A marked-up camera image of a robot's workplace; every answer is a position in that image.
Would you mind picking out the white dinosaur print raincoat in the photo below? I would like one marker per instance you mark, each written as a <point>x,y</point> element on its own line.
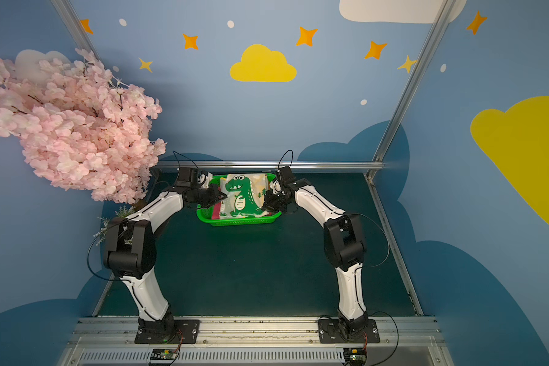
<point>245,196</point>

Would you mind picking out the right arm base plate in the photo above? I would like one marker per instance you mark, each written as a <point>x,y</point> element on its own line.
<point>332,331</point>

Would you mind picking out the right green circuit board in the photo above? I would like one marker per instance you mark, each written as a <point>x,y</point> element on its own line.
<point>354,357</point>

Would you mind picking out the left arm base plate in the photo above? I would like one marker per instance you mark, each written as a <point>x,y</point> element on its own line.
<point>167,332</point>

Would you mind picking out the pink cherry blossom tree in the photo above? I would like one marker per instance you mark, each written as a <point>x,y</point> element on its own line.
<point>82,128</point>

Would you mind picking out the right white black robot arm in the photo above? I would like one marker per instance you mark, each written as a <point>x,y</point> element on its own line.
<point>343,242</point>

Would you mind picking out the left green circuit board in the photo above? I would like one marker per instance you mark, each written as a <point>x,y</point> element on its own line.
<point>163,356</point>

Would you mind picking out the right aluminium frame post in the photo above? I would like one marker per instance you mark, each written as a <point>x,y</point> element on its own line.
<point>426,54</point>

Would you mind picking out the green circuit board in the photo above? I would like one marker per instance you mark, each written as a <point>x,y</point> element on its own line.
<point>163,356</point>
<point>354,357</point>

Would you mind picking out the left aluminium frame post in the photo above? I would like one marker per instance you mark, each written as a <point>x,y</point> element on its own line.
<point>71,20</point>

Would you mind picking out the green plastic basket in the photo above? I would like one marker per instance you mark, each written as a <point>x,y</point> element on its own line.
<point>204,214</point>

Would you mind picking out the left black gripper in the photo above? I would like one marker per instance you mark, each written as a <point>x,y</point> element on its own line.
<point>209,196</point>

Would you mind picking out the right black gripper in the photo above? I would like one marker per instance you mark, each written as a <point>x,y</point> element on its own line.
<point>273,200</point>

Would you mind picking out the aluminium frame post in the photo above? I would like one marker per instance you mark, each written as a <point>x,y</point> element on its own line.
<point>71,20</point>
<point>426,54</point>

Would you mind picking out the magenta raincoat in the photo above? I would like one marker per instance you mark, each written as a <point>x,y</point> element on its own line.
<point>216,212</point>

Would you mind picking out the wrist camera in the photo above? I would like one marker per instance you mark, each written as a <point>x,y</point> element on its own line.
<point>192,178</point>
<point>284,179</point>

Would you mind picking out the horizontal aluminium back bar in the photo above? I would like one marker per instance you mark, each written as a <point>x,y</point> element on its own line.
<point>226,166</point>

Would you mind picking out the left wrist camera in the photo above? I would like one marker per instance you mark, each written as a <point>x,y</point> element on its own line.
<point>192,178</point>

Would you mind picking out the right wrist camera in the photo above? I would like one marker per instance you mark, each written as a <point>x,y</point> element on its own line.
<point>284,179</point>

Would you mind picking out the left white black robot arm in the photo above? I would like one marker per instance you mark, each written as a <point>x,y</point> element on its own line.
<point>130,252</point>

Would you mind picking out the aluminium front rail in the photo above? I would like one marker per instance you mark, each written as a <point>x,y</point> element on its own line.
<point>257,341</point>

